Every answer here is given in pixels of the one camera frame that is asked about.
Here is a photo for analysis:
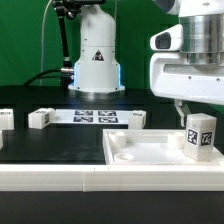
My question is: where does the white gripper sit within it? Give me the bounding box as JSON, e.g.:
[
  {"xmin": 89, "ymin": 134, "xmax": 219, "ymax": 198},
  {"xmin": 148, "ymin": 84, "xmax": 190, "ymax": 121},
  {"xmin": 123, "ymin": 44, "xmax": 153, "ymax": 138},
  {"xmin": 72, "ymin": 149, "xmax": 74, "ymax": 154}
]
[{"xmin": 150, "ymin": 52, "xmax": 224, "ymax": 127}]

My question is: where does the white square table top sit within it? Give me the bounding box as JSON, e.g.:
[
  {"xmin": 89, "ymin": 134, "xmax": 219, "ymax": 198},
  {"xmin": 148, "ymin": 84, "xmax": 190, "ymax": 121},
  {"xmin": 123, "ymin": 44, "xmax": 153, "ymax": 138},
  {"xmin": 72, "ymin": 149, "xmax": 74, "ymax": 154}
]
[{"xmin": 103, "ymin": 129, "xmax": 224, "ymax": 166}]

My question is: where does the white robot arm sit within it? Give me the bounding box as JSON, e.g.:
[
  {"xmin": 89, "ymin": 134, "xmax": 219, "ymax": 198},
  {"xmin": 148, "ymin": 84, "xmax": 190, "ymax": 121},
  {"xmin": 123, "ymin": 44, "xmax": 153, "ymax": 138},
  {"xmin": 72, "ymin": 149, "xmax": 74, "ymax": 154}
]
[{"xmin": 69, "ymin": 0, "xmax": 224, "ymax": 117}]

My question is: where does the white U-shaped workspace fence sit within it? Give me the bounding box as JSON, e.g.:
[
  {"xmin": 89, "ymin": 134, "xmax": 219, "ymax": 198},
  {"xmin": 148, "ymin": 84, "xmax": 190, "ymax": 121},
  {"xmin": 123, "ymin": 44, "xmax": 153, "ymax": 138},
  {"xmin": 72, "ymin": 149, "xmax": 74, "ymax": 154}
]
[{"xmin": 0, "ymin": 129, "xmax": 224, "ymax": 193}]

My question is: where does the white marker tag sheet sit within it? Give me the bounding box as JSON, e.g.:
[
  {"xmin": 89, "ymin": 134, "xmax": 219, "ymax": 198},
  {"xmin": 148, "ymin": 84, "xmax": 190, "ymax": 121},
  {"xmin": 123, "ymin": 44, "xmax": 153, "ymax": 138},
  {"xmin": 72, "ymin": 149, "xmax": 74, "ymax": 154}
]
[{"xmin": 53, "ymin": 109, "xmax": 132, "ymax": 125}]

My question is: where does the black cable bundle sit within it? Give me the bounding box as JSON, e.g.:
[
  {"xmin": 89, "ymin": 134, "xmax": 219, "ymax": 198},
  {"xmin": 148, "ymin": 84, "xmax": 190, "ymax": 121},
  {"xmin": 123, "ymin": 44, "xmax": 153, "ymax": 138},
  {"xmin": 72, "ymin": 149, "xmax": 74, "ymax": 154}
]
[{"xmin": 22, "ymin": 67, "xmax": 75, "ymax": 88}]

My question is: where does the white cable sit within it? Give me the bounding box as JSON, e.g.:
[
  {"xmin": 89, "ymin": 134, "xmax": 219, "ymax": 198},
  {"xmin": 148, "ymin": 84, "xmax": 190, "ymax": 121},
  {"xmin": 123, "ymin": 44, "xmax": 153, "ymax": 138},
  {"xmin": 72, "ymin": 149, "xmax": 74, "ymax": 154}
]
[{"xmin": 39, "ymin": 0, "xmax": 54, "ymax": 87}]

